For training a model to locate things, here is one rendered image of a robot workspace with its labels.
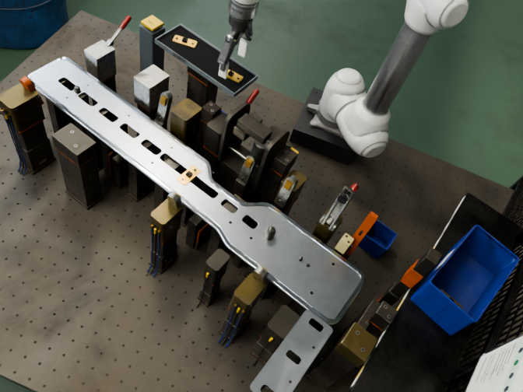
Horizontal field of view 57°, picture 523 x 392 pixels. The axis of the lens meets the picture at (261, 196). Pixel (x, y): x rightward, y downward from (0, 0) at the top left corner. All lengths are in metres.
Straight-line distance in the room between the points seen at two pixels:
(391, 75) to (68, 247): 1.29
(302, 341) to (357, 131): 0.87
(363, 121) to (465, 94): 2.35
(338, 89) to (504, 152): 2.12
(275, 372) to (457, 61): 3.53
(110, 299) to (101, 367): 0.22
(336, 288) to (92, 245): 0.88
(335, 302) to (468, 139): 2.52
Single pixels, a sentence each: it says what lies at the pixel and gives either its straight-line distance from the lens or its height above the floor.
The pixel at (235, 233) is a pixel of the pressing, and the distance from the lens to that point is 1.52.
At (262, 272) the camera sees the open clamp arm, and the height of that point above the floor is 1.12.
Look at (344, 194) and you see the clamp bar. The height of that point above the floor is 1.21.
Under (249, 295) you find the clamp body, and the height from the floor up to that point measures 1.04.
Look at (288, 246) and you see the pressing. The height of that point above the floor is 1.00.
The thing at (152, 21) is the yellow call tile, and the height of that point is 1.16.
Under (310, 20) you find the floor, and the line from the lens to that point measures 4.21.
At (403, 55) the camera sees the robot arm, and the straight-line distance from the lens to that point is 1.74.
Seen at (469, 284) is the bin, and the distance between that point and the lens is 1.71.
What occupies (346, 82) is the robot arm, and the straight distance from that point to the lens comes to 2.02.
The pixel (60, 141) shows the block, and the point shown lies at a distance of 1.69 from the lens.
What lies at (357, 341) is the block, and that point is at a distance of 1.42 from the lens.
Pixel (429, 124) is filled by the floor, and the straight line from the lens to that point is 3.75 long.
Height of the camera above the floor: 2.31
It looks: 54 degrees down
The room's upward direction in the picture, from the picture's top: 19 degrees clockwise
